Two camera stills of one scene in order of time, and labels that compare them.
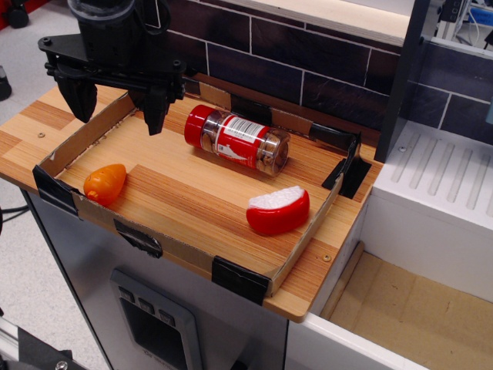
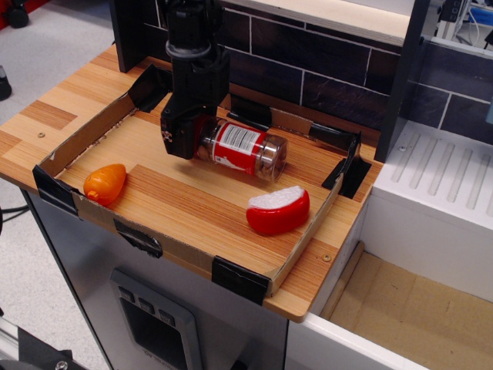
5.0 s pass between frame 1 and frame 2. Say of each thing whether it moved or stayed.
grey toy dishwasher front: stayed
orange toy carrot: stayed
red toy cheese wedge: stayed
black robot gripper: moved
